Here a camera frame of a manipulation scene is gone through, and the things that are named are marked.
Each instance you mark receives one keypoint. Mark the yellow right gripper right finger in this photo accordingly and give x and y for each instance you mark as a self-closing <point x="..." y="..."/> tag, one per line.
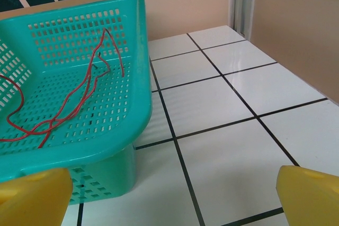
<point x="310" y="199"/>

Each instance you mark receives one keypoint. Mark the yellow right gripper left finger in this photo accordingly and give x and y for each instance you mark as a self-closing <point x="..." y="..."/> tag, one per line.
<point x="31" y="199"/>

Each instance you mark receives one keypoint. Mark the teal perforated plastic basket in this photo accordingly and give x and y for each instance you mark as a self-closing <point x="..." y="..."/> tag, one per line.
<point x="137" y="77"/>

